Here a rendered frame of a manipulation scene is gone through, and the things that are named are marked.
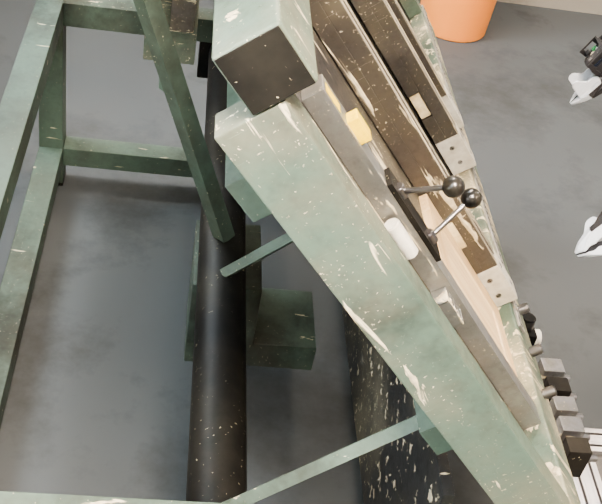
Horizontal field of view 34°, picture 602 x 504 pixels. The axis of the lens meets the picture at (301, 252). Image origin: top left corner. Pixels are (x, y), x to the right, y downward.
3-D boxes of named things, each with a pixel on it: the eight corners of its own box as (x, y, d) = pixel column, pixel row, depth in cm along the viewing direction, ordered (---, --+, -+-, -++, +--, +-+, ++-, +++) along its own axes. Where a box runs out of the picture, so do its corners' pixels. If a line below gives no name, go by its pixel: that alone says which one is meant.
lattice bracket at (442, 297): (449, 330, 184) (464, 324, 183) (433, 307, 180) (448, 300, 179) (446, 315, 187) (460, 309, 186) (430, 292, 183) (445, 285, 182)
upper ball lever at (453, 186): (396, 207, 171) (464, 202, 163) (386, 192, 169) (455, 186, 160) (403, 191, 173) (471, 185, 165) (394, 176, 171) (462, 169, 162)
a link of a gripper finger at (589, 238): (573, 240, 179) (617, 211, 174) (576, 257, 174) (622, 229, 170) (562, 228, 178) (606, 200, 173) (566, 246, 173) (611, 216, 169)
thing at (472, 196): (436, 251, 177) (489, 201, 178) (427, 237, 174) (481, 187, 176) (424, 244, 180) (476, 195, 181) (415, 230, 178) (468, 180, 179)
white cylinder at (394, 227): (383, 232, 168) (404, 262, 173) (399, 225, 167) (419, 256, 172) (382, 221, 171) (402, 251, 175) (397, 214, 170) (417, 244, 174)
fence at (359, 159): (523, 430, 210) (541, 423, 209) (301, 100, 155) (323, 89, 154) (518, 412, 214) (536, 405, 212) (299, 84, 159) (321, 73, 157)
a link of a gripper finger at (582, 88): (556, 93, 232) (586, 65, 227) (574, 106, 234) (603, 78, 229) (560, 100, 229) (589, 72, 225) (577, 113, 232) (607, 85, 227)
